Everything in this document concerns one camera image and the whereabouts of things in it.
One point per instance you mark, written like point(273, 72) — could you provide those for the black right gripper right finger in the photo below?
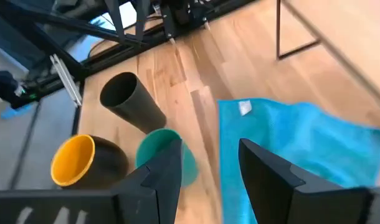
point(280, 193)

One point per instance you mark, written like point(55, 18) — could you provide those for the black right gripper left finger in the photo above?
point(159, 186)

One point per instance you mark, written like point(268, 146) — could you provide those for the green cup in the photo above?
point(155, 143)

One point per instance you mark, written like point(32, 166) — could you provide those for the tall black cup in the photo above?
point(137, 105)

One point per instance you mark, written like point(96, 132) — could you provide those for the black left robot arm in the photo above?
point(180, 12)

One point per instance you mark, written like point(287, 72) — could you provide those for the blue towel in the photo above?
point(317, 140)

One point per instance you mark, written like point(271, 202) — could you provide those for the black aluminium table frame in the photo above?
point(115, 57)

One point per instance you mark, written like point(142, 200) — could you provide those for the white metal bracket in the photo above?
point(67, 81)

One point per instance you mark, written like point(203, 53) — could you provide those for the wooden shelf black metal frame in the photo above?
point(364, 37)

